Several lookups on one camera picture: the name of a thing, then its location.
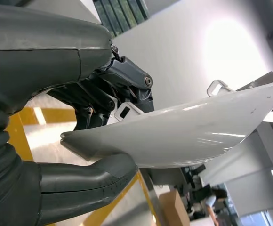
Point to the steel workbench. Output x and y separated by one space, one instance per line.
56 140

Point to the yellow workbench tape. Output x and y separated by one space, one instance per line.
19 140

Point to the person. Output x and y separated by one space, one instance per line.
212 202

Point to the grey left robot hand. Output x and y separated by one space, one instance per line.
44 56

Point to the cardboard box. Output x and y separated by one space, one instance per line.
171 209

